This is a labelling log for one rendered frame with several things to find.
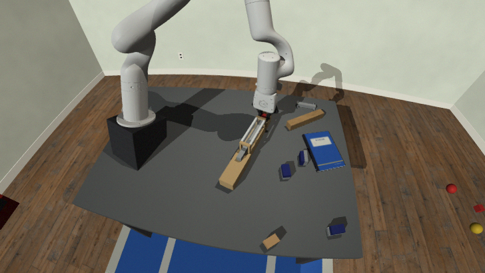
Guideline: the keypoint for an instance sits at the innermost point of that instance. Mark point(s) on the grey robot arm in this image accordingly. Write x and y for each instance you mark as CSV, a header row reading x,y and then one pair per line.
x,y
136,33

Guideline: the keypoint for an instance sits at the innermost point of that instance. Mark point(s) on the tan rectangular block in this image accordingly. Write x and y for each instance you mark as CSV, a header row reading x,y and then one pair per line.
x,y
271,241

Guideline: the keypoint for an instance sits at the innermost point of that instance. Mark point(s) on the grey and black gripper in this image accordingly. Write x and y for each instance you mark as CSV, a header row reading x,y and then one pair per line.
x,y
264,102

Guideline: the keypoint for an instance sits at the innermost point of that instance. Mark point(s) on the brown wooden bar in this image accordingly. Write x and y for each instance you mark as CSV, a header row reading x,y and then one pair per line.
x,y
304,119

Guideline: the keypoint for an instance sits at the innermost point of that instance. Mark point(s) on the blue notebook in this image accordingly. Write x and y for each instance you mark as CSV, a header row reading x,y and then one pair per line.
x,y
323,151

